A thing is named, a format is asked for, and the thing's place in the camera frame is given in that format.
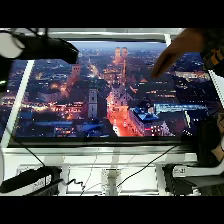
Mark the person's hand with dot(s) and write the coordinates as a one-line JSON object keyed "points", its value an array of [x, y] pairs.
{"points": [[181, 45]]}

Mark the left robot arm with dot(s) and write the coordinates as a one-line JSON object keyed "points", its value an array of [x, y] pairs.
{"points": [[50, 48]]}

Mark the silver frame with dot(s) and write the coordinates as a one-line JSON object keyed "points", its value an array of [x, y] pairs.
{"points": [[111, 181]]}

